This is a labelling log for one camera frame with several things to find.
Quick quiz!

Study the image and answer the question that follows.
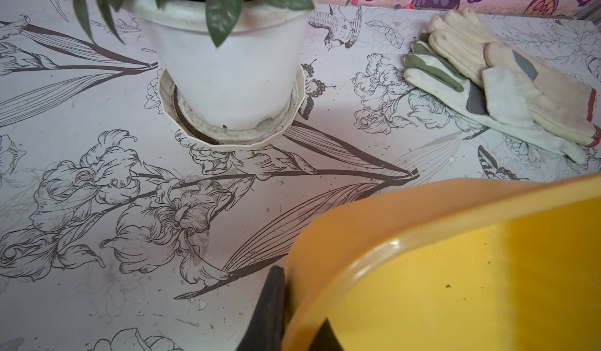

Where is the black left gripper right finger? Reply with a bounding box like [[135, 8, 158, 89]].
[[308, 319, 344, 351]]

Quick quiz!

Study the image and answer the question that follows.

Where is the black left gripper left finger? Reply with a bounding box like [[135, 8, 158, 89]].
[[236, 266, 286, 351]]

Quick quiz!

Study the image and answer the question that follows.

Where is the yellow plastic storage tray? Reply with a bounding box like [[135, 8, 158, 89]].
[[283, 174, 600, 350]]

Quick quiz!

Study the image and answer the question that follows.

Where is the white pot saucer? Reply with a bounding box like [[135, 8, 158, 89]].
[[159, 68, 306, 152]]

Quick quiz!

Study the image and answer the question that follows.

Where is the white plastic plant pot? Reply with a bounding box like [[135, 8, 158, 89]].
[[123, 0, 310, 130]]

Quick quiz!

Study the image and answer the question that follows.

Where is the cream green work glove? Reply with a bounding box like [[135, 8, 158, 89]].
[[404, 41, 587, 164]]

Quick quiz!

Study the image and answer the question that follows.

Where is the aluminium frame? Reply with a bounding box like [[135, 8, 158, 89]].
[[574, 0, 601, 27]]

